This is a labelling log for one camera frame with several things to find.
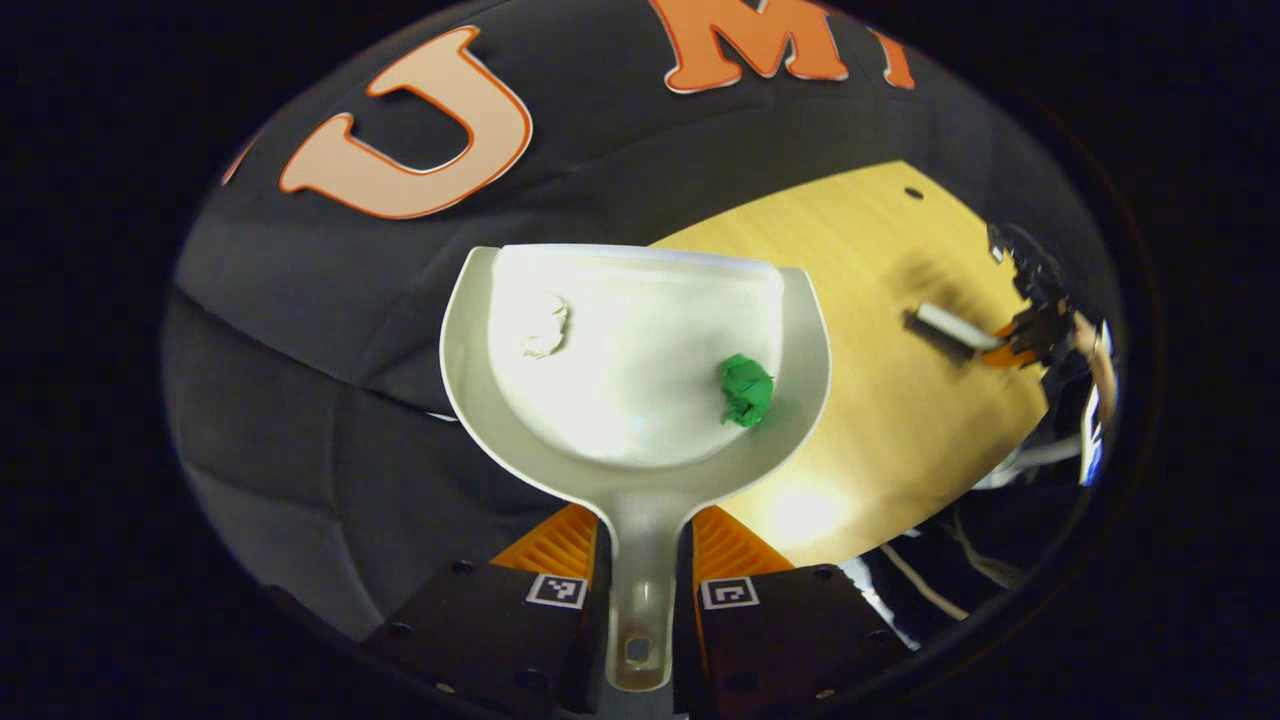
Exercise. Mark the white paper ball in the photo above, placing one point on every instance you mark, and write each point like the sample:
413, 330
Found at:
545, 325

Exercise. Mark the person's dark hoodie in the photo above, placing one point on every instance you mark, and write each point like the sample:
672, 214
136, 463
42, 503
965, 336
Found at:
1000, 530

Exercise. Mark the black backdrop cloth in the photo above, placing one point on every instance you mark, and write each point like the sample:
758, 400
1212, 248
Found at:
300, 320

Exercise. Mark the white plastic dustpan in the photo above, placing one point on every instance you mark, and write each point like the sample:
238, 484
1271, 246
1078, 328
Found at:
640, 360

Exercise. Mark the green paper ball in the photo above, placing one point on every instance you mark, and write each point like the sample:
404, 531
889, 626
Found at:
747, 392

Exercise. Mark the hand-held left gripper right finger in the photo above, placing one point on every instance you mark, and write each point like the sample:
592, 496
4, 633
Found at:
790, 630

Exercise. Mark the small grey broom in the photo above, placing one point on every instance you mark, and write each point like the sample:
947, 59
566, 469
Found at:
950, 328

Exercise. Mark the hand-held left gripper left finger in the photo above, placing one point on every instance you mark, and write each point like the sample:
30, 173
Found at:
480, 630

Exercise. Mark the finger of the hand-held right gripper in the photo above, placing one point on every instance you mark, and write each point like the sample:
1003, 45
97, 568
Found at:
1005, 352

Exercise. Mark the white and blue printed card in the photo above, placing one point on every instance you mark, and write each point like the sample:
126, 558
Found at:
1095, 430

